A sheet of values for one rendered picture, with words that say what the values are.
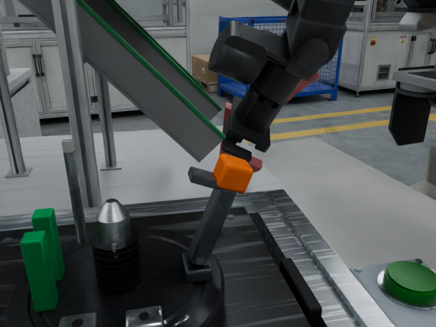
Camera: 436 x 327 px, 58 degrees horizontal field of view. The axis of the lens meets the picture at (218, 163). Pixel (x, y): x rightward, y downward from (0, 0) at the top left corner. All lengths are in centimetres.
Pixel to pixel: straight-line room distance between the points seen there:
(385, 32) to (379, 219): 501
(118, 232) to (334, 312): 16
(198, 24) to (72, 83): 874
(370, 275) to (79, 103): 31
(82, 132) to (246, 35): 24
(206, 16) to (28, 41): 561
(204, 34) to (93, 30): 877
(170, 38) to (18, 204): 372
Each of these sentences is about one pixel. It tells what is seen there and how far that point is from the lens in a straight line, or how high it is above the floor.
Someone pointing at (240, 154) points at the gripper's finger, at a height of 96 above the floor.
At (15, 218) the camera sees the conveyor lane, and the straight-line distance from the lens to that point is 45.
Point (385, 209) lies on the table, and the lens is 68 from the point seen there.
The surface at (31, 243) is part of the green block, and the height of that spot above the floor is 104.
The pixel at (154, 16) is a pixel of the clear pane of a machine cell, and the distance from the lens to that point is 428.
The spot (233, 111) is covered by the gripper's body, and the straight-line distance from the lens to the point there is 61.
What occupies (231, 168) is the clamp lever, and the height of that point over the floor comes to 107.
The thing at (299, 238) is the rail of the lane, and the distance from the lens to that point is 39.
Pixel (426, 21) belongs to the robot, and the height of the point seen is 112.
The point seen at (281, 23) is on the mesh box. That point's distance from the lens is 458.
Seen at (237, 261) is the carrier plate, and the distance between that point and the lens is 33.
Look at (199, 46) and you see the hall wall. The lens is 919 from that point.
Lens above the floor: 117
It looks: 23 degrees down
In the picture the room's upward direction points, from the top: straight up
